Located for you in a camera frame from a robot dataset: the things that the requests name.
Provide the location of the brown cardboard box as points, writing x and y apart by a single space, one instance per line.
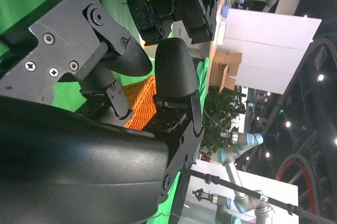
223 60

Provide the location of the orange wicker basket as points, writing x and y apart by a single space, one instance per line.
139 97

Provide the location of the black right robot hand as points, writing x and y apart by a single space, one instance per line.
79 160

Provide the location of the green leafy plant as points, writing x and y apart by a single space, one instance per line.
223 108

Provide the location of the black rod with clamps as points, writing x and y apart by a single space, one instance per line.
302 210

